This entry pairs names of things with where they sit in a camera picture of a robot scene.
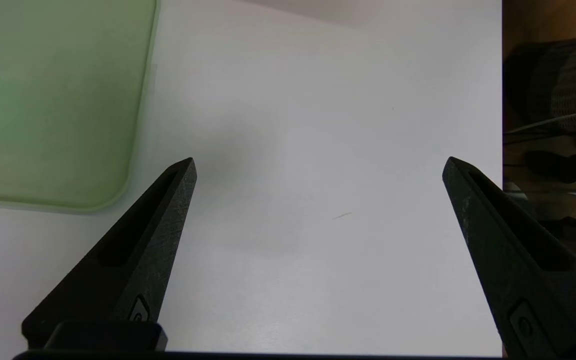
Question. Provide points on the dark woven stool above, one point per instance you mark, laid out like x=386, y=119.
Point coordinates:
x=558, y=85

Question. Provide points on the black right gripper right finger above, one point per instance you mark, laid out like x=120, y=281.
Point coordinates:
x=518, y=270

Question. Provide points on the light green plastic tray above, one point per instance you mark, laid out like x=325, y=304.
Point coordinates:
x=68, y=100

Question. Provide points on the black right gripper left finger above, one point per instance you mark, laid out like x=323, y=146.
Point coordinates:
x=128, y=260

